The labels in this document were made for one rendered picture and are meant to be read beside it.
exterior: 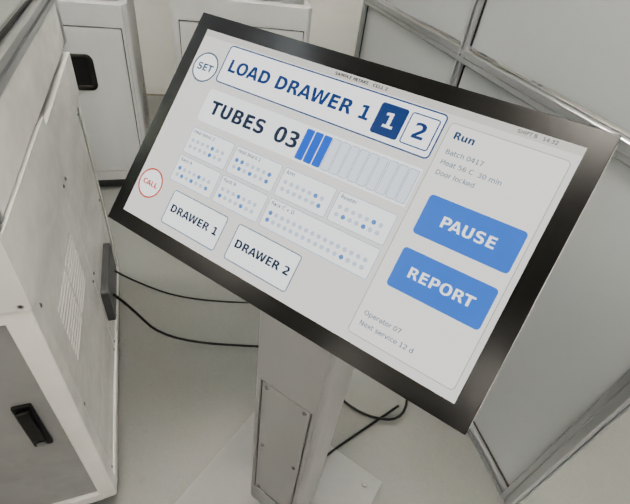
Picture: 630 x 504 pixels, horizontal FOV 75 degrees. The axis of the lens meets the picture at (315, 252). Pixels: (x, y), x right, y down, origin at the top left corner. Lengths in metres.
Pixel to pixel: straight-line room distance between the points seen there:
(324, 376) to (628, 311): 0.69
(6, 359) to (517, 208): 0.81
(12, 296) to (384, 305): 0.55
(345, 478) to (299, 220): 1.05
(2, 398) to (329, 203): 0.73
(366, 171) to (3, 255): 0.50
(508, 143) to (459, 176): 0.05
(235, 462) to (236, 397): 0.24
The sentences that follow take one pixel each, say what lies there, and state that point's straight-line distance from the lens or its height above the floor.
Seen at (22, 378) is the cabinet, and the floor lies 0.62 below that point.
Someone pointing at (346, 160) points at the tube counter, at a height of 1.11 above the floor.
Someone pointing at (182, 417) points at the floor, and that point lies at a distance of 1.52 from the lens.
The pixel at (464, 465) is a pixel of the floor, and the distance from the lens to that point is 1.58.
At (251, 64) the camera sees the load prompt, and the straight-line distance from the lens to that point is 0.57.
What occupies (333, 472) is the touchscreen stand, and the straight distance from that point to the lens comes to 1.40.
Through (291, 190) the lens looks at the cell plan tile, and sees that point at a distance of 0.48.
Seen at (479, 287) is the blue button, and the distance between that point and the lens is 0.43.
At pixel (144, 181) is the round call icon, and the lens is 0.61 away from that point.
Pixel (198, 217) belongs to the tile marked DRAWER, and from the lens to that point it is 0.54.
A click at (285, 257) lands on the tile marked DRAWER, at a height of 1.01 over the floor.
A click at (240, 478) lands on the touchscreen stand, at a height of 0.04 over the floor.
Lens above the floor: 1.32
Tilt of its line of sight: 39 degrees down
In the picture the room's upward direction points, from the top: 9 degrees clockwise
